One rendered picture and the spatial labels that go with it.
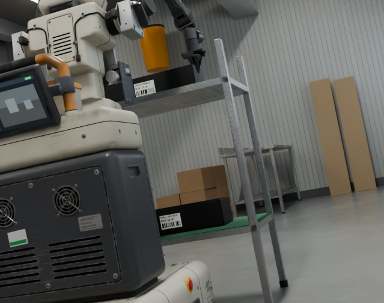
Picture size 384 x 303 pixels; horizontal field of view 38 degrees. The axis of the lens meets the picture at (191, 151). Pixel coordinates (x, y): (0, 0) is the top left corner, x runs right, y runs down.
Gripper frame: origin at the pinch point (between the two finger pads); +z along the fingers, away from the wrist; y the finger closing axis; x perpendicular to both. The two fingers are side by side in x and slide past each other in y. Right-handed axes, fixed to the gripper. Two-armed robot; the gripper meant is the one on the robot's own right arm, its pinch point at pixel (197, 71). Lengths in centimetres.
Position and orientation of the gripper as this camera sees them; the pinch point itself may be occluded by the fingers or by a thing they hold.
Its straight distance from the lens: 252.3
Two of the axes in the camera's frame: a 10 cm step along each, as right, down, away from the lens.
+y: -9.4, 2.0, 2.8
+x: -2.8, 0.2, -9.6
